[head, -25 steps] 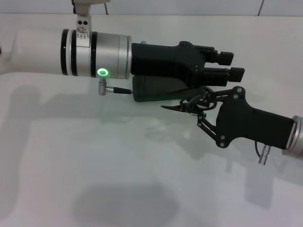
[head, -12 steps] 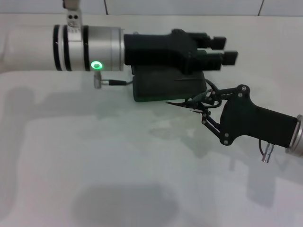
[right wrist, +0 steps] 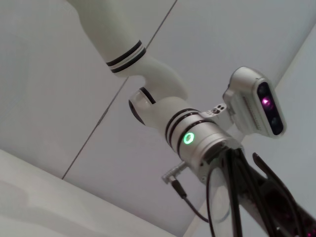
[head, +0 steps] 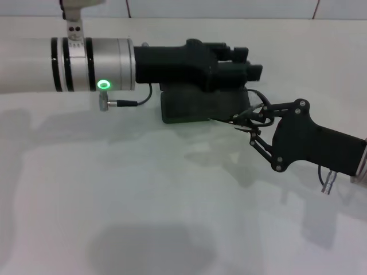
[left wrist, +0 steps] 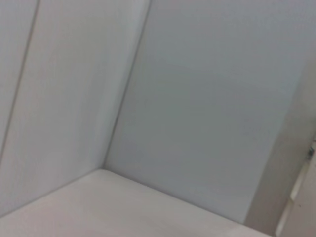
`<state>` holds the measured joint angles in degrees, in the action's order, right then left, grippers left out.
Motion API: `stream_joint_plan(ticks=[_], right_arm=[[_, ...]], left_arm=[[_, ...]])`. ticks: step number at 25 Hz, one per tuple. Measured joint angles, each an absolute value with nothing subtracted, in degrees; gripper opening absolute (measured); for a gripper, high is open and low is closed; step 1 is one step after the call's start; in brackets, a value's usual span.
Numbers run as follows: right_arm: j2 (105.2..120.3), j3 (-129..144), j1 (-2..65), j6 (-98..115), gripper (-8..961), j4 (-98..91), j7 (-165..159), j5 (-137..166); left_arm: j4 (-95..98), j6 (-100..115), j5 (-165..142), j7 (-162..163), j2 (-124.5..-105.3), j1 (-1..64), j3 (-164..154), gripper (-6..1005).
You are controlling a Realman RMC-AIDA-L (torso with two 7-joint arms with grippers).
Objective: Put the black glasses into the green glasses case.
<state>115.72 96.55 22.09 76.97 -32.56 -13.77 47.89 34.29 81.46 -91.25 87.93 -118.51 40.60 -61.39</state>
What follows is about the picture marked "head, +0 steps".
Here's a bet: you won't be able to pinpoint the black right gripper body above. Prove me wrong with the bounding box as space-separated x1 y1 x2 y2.
271 99 367 177

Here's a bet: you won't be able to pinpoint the black glasses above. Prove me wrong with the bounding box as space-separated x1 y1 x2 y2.
209 88 276 135

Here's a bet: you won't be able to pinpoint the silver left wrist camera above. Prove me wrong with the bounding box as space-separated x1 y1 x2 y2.
59 0 107 40

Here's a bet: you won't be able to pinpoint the arm cable with plug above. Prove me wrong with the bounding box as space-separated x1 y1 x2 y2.
98 82 153 112
317 165 338 196

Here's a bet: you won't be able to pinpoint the left arm cable with plug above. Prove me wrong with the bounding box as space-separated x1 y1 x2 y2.
98 82 153 112

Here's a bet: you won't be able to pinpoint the green glasses case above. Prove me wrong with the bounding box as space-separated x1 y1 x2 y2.
159 84 251 124

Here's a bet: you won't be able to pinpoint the right arm cable with plug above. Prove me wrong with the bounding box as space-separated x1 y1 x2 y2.
317 165 338 196

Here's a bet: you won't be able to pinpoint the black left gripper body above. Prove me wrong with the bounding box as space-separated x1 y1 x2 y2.
133 38 222 93

